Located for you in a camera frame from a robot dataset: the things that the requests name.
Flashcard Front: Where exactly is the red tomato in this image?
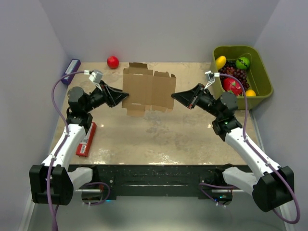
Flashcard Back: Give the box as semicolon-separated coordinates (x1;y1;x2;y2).
107;56;119;69

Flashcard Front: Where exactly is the red dragon fruit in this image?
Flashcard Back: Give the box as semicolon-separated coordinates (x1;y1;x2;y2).
223;77;243;96

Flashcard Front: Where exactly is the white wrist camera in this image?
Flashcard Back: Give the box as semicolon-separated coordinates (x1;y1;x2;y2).
89;70;103;84
205;71;215;89

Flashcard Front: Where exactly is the purple rectangular box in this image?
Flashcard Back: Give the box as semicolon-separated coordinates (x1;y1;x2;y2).
61;59;81;86

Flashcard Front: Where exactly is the red rectangular box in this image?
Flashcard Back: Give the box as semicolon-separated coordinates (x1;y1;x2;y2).
76;122;97;157

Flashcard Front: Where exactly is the brown cardboard box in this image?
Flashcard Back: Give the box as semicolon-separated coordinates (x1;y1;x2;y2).
122;62;177;117

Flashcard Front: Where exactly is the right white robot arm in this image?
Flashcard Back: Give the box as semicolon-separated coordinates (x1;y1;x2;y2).
171;84;294;212

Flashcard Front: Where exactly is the yellow lemon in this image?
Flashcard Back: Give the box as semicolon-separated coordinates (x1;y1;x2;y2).
215;56;227;70

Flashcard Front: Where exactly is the green plastic bin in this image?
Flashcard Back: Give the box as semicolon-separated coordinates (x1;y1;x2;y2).
210;45;273;110

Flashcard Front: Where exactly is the green striped fruit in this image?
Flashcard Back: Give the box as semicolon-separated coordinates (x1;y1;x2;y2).
235;57;250;70

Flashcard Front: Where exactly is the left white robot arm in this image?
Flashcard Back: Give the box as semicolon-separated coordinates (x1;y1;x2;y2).
29;81;129;205

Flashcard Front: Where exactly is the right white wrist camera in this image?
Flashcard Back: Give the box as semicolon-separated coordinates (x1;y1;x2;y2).
205;71;215;89

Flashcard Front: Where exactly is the small yellow orange fruit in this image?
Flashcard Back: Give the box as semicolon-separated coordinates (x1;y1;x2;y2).
245;89;256;97

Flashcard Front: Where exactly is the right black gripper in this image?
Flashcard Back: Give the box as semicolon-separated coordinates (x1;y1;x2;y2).
171;84;222;118

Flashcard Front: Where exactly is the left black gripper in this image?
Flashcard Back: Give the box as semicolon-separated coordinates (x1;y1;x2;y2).
84;81;129;113

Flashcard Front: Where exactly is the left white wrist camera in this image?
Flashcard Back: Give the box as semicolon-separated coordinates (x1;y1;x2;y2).
89;70;103;84

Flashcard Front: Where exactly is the purple grapes bunch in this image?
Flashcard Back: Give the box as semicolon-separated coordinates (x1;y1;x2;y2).
219;61;250;90

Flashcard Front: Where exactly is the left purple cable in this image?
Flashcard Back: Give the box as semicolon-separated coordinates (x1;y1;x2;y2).
47;70;91;231

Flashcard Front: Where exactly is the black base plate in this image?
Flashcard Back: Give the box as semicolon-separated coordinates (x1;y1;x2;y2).
64;164;253;202

